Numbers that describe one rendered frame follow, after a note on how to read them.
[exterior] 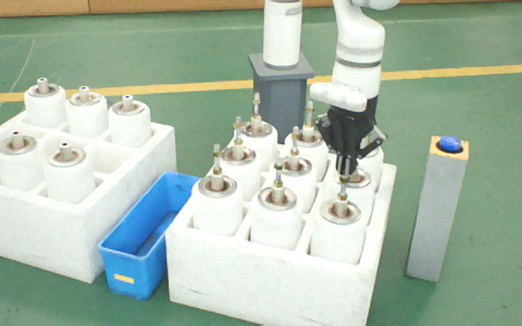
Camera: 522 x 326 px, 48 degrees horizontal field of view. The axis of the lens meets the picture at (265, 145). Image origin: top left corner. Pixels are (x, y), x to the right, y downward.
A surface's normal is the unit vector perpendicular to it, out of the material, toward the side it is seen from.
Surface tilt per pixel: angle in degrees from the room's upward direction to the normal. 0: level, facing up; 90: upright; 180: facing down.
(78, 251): 90
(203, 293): 90
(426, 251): 90
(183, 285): 90
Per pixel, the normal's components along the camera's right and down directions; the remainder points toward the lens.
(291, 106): 0.20, 0.50
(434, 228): -0.29, 0.48
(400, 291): 0.04, -0.86
